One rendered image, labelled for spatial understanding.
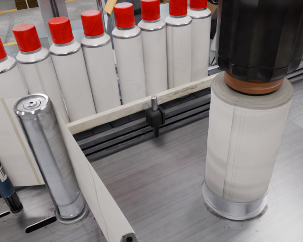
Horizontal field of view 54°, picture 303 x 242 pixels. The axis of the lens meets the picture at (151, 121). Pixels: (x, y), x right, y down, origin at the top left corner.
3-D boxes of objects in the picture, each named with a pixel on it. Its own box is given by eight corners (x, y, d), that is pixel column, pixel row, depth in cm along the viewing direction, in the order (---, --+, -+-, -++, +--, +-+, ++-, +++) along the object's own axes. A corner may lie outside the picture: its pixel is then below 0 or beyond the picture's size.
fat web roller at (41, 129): (60, 230, 40) (11, 121, 29) (52, 205, 44) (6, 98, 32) (92, 215, 42) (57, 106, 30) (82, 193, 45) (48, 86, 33)
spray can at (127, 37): (135, 115, 60) (122, 12, 47) (117, 106, 62) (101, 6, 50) (152, 103, 63) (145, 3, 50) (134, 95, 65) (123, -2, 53)
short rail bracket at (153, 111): (154, 153, 58) (149, 102, 51) (147, 144, 60) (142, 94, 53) (168, 147, 59) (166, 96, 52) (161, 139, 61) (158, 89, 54)
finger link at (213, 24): (207, 37, 61) (227, -6, 58) (202, 35, 62) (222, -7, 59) (222, 43, 64) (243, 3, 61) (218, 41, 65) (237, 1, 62)
